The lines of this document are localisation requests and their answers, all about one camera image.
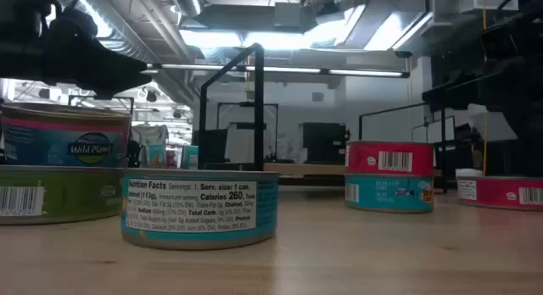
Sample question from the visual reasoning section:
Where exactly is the red seafood can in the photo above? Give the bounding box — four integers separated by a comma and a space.
344, 140, 435, 177
456, 175, 543, 212

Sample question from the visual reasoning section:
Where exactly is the small white box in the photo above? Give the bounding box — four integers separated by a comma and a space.
456, 167, 484, 180

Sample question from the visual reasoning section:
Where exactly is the white duct box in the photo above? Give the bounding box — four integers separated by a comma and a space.
432, 0, 519, 15

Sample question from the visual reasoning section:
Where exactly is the black metal table frame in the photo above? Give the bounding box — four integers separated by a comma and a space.
277, 175, 347, 187

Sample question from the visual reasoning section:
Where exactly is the round silver ventilation duct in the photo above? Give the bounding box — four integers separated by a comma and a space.
169, 0, 205, 18

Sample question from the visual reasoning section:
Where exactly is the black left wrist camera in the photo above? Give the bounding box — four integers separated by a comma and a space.
42, 7, 103, 50

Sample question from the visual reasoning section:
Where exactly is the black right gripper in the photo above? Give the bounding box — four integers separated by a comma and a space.
422, 6, 543, 114

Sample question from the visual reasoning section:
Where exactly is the white board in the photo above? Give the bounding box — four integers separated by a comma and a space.
410, 115, 457, 144

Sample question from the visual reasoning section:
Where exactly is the white cloth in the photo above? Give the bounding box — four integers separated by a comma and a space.
130, 124, 170, 147

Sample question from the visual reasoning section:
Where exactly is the grey metal box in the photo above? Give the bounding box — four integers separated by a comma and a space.
273, 1, 305, 30

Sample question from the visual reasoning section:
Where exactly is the black panel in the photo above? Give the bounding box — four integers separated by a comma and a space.
191, 128, 228, 164

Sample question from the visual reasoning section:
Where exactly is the long tube light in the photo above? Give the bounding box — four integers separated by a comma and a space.
142, 62, 411, 79

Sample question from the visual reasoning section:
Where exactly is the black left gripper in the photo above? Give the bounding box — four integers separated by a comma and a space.
0, 31, 153, 100

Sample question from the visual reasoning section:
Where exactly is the white panel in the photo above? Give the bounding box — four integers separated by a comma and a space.
224, 122, 256, 163

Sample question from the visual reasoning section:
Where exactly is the green Circle Hook can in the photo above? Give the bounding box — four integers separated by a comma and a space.
0, 164, 126, 226

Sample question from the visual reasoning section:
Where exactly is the wooden shelf black wire frame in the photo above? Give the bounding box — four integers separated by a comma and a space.
197, 42, 449, 195

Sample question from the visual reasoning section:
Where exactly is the black monitor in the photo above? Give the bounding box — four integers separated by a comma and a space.
299, 121, 348, 165

